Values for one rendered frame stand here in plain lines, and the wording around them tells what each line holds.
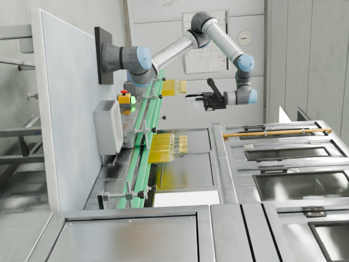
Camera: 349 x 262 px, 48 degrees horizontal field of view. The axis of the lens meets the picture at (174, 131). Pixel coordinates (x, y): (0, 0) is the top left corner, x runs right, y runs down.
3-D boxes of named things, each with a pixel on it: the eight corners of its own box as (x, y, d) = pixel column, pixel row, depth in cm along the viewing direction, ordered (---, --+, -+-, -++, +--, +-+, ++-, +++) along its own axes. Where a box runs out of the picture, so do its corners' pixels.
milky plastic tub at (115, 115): (100, 156, 187) (118, 155, 187) (93, 111, 179) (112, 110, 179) (107, 141, 203) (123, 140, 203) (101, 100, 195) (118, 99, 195)
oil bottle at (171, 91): (151, 97, 321) (186, 95, 320) (151, 90, 319) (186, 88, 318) (152, 95, 327) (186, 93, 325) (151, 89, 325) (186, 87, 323)
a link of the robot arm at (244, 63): (204, -2, 210) (261, 59, 190) (204, 12, 220) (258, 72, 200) (186, 7, 207) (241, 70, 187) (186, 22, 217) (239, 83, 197)
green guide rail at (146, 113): (133, 133, 208) (148, 132, 207) (133, 131, 207) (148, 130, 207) (156, 63, 370) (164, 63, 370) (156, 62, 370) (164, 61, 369)
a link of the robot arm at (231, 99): (235, 92, 197) (233, 88, 205) (226, 93, 198) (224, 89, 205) (235, 107, 200) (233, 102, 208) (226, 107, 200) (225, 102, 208)
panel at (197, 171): (145, 252, 160) (229, 249, 158) (144, 246, 159) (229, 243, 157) (159, 156, 243) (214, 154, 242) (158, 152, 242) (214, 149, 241)
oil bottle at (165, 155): (134, 164, 208) (174, 161, 207) (133, 154, 206) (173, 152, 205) (135, 159, 213) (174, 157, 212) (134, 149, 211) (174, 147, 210)
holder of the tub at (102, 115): (101, 166, 189) (117, 165, 189) (92, 112, 179) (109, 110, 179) (107, 151, 205) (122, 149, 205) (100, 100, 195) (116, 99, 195)
